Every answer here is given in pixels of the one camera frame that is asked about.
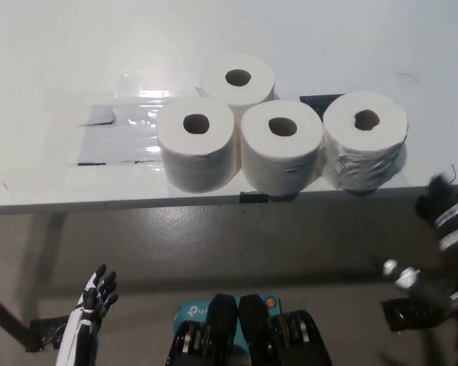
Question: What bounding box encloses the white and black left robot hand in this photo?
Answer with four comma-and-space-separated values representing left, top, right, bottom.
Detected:
56, 263, 120, 366

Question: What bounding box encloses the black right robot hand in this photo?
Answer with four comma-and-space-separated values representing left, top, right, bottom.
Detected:
381, 173, 458, 317

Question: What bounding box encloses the crinkled white toilet paper roll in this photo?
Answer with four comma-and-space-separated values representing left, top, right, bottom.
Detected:
321, 91, 409, 191

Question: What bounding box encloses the smooth white toilet paper roll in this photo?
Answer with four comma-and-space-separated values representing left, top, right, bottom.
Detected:
240, 100, 324, 195
199, 53, 276, 115
156, 99, 238, 194

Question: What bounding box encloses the black floor tape patch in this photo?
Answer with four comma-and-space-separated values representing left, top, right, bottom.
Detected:
24, 315, 68, 352
380, 298, 436, 332

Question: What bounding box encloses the teal tp-link box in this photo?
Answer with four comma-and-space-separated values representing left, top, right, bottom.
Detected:
173, 293, 282, 344

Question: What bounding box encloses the black square tape patch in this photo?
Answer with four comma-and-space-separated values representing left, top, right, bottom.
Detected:
299, 93, 347, 115

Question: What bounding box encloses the clear plastic sheet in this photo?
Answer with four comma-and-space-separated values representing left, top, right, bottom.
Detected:
66, 66, 203, 167

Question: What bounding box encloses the small black tape strip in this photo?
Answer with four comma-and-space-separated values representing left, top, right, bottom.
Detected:
239, 191, 270, 204

